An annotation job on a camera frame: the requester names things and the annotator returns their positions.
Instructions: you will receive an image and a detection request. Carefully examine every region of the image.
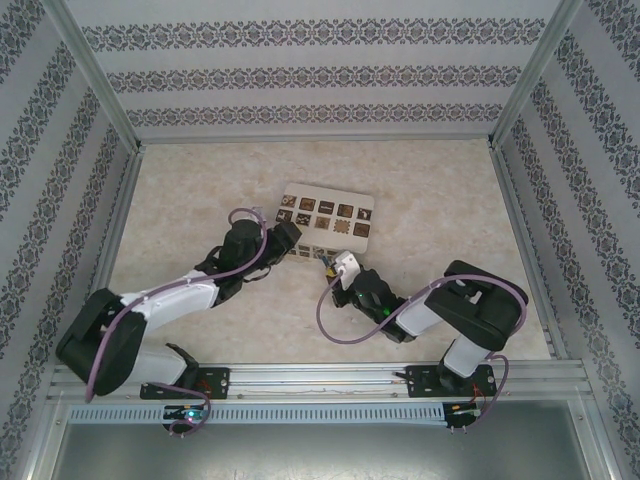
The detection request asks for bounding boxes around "wooden board with brown tiles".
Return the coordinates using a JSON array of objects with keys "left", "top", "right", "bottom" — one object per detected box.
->
[{"left": 273, "top": 182, "right": 377, "bottom": 265}]

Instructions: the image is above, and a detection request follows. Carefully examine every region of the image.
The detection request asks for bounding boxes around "grey metal panel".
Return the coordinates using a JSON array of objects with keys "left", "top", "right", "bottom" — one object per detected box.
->
[{"left": 29, "top": 422, "right": 616, "bottom": 480}]

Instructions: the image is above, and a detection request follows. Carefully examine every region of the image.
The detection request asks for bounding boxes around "small green-lit circuit board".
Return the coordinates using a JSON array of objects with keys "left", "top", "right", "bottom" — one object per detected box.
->
[{"left": 163, "top": 406, "right": 207, "bottom": 422}]

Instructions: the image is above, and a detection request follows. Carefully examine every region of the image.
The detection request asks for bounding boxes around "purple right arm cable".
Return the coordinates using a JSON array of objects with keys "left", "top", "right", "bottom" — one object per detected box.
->
[{"left": 317, "top": 272, "right": 530, "bottom": 430}]

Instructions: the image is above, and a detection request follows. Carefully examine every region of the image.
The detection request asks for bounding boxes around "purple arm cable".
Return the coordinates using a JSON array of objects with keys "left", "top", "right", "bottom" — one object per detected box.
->
[
  {"left": 317, "top": 272, "right": 530, "bottom": 430},
  {"left": 84, "top": 206, "right": 275, "bottom": 405}
]

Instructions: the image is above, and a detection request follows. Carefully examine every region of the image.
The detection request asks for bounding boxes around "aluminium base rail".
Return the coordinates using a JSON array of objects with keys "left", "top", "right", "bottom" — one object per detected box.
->
[{"left": 49, "top": 360, "right": 591, "bottom": 402}]

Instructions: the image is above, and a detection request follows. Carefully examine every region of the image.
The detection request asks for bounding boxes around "aluminium side frame rail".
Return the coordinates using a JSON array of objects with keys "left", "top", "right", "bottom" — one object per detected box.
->
[
  {"left": 488, "top": 139, "right": 569, "bottom": 361},
  {"left": 47, "top": 144, "right": 146, "bottom": 386}
]

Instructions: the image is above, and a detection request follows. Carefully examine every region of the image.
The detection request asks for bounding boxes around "slotted grey cable tray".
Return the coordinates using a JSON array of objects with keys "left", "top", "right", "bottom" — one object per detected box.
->
[{"left": 69, "top": 402, "right": 447, "bottom": 427}]

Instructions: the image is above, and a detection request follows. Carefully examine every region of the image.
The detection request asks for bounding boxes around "small circuit board with wires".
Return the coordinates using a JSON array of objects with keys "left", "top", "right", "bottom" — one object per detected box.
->
[{"left": 446, "top": 401, "right": 484, "bottom": 431}]

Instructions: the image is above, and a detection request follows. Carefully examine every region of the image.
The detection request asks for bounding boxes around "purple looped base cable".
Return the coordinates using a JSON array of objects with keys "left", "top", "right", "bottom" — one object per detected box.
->
[{"left": 142, "top": 382, "right": 214, "bottom": 437}]

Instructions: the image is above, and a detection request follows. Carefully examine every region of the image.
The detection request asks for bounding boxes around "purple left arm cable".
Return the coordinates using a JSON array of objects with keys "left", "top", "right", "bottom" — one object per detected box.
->
[{"left": 84, "top": 206, "right": 275, "bottom": 405}]

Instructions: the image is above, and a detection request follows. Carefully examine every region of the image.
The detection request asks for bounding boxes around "aluminium frame post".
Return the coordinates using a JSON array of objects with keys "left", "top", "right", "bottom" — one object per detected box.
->
[
  {"left": 487, "top": 0, "right": 586, "bottom": 151},
  {"left": 42, "top": 0, "right": 146, "bottom": 154}
]

